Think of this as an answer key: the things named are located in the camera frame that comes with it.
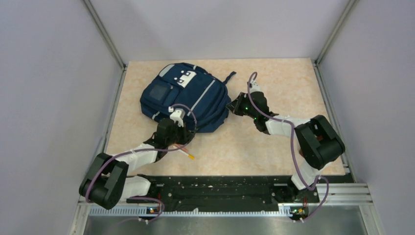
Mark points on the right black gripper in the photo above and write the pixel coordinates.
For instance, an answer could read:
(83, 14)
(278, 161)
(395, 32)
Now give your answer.
(235, 106)

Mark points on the navy blue backpack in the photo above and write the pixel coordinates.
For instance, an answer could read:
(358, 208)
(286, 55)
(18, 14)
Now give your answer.
(201, 95)

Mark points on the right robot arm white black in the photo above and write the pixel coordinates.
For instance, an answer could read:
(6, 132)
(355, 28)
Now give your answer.
(313, 142)

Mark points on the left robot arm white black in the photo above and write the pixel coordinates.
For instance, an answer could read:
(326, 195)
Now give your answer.
(107, 181)

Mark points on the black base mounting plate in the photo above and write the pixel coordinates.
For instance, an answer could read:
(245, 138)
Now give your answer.
(227, 193)

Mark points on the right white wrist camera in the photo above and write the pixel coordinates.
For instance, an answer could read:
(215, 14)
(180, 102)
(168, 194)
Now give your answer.
(254, 87)

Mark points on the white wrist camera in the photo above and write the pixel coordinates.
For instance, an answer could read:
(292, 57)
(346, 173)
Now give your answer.
(254, 87)
(177, 115)

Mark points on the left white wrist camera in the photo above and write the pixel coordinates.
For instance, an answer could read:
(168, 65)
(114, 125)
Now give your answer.
(177, 115)

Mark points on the aluminium frame rail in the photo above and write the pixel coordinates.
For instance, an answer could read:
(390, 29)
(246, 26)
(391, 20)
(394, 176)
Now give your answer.
(337, 209)

